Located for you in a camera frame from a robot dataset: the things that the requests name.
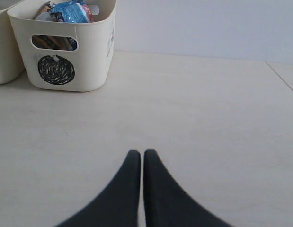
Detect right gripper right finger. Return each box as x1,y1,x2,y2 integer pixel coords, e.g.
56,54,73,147
143,149,231,227

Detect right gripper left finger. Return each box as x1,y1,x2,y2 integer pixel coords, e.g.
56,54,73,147
58,150,141,227

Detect orange snack bag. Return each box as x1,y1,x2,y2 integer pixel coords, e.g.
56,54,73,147
32,1,69,51

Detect blue instant noodle packet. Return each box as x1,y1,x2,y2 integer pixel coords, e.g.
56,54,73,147
49,0,95,52

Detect right cream plastic bin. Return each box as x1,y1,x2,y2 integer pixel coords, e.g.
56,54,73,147
7,0,116,92

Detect cream plastic bin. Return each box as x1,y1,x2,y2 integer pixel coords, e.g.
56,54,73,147
0,0,24,85
7,0,116,92

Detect middle cream plastic bin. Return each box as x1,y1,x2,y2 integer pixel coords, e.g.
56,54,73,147
0,0,24,85

